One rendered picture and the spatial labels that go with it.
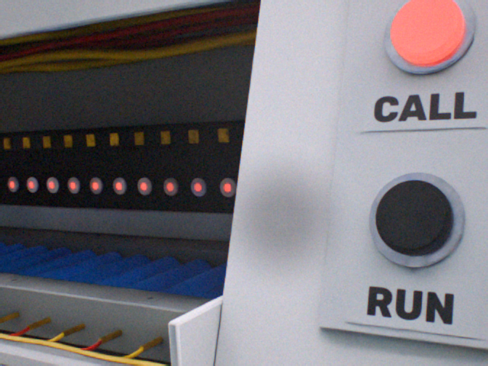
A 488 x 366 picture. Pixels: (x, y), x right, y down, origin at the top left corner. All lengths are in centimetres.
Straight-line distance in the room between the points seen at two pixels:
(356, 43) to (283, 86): 2
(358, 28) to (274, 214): 5
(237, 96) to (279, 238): 27
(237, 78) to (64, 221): 15
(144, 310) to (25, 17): 12
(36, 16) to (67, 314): 12
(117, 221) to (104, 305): 15
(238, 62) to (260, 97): 27
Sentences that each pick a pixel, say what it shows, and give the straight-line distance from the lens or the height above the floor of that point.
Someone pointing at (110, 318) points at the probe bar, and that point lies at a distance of 27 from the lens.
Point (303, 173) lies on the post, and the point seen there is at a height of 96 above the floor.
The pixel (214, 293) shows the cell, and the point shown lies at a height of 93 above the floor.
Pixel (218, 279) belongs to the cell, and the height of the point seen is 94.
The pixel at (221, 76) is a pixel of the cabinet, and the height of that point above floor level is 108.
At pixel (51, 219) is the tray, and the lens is 45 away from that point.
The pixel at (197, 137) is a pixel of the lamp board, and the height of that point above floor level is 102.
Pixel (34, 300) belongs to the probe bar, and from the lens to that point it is 30.
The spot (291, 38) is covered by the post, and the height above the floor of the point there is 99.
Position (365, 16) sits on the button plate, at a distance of 16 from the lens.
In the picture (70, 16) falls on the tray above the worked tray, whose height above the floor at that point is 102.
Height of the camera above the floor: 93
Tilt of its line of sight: 11 degrees up
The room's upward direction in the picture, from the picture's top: 7 degrees clockwise
